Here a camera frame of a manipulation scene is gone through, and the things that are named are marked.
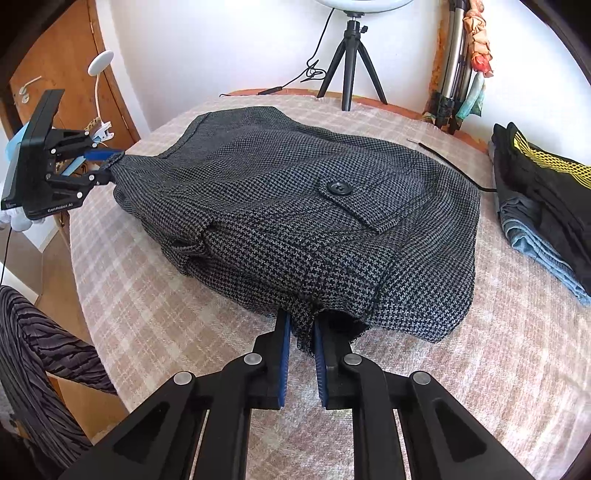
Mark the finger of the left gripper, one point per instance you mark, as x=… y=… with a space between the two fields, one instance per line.
x=100 y=154
x=99 y=180

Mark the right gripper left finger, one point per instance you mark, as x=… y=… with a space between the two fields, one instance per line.
x=195 y=427

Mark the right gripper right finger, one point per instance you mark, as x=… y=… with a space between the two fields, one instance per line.
x=405 y=427

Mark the grey houndstooth pants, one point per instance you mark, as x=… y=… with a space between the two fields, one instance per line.
x=275 y=214

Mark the white gloved left hand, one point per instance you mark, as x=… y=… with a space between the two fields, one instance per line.
x=16 y=219

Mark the white clip desk lamp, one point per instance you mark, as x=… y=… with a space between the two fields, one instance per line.
x=96 y=70

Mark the light blue chair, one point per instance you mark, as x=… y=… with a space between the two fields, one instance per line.
x=41 y=149

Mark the leopard print cloth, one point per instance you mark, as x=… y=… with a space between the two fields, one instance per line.
x=93 y=125

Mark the wooden door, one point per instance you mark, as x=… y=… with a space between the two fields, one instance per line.
x=62 y=55

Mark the black zebra pattern fabric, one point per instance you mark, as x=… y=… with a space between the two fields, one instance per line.
x=33 y=347

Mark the folded blue jeans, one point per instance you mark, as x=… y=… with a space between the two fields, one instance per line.
x=535 y=208

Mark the orange bed sheet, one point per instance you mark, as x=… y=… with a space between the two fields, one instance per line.
x=464 y=137

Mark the black mini tripod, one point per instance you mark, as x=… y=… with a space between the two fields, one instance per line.
x=350 y=49

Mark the black garment yellow mesh print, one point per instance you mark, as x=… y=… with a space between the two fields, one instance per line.
x=513 y=139

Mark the folded silver tripod stand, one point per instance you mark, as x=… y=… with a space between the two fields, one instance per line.
x=452 y=88

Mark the silver door handle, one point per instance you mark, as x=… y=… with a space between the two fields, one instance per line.
x=23 y=93

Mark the white ring light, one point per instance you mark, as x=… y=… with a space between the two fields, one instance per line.
x=365 y=6

